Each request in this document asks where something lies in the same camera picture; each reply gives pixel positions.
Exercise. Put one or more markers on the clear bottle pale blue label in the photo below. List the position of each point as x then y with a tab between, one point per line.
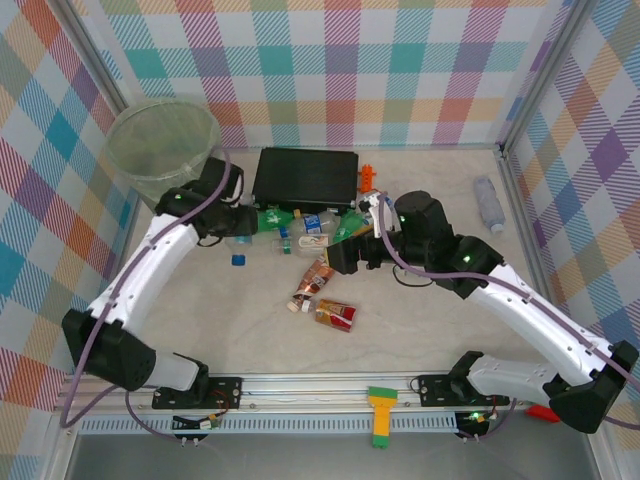
240	242

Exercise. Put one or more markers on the crushed green plastic bottle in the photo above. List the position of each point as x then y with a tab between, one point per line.
272	219

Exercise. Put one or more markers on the green bottle with orange cap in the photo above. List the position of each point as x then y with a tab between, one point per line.
350	222

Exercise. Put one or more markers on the clear bottle white label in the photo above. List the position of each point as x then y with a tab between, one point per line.
312	243

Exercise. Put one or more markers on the copper brown plastic bottle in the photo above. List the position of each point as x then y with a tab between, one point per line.
312	282

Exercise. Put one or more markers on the clear bottle small blue label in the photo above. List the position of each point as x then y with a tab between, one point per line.
312	223

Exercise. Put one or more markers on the red and yellow label bottle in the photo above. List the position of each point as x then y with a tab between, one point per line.
335	314

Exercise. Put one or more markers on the clear ribbed plastic bottle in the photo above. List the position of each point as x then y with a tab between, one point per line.
487	200

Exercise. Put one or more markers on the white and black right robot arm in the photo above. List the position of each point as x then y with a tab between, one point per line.
525	310

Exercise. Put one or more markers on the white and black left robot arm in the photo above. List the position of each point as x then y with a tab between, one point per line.
140	275

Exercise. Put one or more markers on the translucent green waste bin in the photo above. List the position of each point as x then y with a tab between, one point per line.
150	145

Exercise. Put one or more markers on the orange toy brick piece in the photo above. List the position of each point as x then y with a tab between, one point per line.
367	176

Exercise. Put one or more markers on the black hard case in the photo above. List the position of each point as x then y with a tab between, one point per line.
305	175

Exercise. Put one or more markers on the yellow and green brick block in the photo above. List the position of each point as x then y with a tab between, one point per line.
381	420

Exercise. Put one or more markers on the grey metal panel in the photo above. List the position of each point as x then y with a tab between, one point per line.
300	460

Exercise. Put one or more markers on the red and green toy brick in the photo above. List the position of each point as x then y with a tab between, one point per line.
545	415

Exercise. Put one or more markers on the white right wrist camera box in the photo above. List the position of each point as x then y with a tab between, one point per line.
372	202

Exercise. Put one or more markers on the aluminium back rail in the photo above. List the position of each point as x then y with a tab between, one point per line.
400	147

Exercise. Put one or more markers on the aluminium side rail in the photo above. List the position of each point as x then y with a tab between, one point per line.
515	210

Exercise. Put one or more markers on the aluminium frame rail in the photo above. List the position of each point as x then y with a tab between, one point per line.
325	392

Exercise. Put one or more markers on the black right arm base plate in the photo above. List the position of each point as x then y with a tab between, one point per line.
435	390

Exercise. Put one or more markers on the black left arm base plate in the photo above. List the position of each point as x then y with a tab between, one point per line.
225	390

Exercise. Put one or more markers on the aluminium frame post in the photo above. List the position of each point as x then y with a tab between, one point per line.
95	55
545	75

